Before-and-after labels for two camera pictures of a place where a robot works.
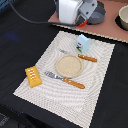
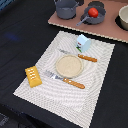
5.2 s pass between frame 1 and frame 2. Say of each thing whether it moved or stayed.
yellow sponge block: stayed
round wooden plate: stayed
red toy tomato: moved
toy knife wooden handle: stayed
